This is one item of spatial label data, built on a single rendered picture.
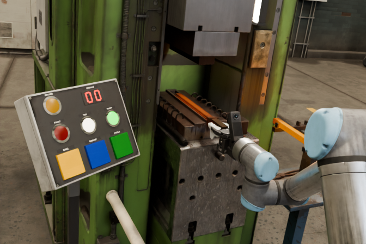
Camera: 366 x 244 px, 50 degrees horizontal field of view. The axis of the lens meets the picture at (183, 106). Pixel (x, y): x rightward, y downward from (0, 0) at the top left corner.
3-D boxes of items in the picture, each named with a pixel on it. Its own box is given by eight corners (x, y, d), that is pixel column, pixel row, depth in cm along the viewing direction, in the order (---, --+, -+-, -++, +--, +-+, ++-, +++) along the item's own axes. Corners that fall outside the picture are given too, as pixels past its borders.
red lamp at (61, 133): (69, 141, 117) (69, 127, 116) (53, 142, 115) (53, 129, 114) (68, 136, 120) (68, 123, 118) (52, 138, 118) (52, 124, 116)
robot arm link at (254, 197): (274, 213, 139) (281, 183, 135) (243, 214, 137) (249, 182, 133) (265, 199, 148) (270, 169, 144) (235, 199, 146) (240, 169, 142)
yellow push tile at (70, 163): (86, 171, 119) (78, 148, 119) (64, 179, 113) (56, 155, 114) (82, 172, 120) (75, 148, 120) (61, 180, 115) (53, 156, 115)
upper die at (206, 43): (236, 56, 159) (239, 32, 156) (192, 56, 150) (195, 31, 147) (189, 36, 194) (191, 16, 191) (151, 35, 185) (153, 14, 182)
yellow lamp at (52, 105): (61, 114, 117) (61, 99, 116) (44, 115, 115) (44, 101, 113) (59, 110, 120) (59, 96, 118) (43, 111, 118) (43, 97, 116)
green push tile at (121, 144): (134, 152, 134) (127, 131, 134) (117, 159, 128) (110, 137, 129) (130, 153, 135) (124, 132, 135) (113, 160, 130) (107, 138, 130)
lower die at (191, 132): (224, 136, 171) (227, 118, 168) (183, 141, 162) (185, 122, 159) (182, 104, 206) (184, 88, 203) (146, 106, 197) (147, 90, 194)
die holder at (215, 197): (244, 225, 187) (260, 139, 172) (171, 242, 170) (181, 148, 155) (190, 169, 234) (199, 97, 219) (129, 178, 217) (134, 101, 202)
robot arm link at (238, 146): (239, 143, 139) (262, 140, 143) (232, 138, 143) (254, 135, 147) (236, 166, 142) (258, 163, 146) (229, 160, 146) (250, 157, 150)
